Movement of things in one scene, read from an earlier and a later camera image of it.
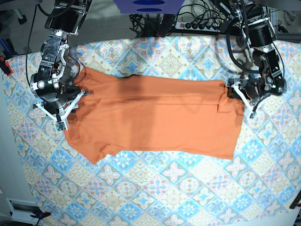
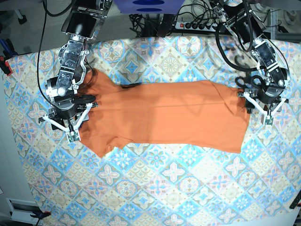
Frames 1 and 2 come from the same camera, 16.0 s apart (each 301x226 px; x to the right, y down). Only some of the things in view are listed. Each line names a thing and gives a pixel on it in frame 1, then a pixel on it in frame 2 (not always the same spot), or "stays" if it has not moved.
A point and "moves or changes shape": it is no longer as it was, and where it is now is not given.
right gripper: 253,88 to 268,97
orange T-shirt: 173,116 moves or changes shape
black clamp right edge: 296,200 stays
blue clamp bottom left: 40,214 stays
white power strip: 195,26 stays
